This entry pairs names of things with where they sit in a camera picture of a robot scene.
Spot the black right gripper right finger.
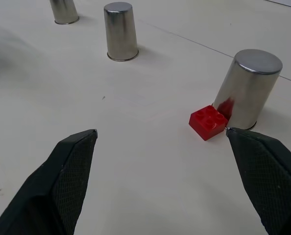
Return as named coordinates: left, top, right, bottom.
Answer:
left=225, top=127, right=291, bottom=235

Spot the white paper sheet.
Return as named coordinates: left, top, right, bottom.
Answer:
left=273, top=0, right=291, bottom=10

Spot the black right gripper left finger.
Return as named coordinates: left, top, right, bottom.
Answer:
left=0, top=129, right=98, bottom=235

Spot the stainless steel cup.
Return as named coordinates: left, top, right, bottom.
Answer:
left=212, top=49, right=283, bottom=130
left=49, top=0, right=80, bottom=25
left=103, top=2, right=140, bottom=62

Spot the red toy building brick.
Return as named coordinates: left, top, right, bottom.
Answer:
left=189, top=104, right=229, bottom=142

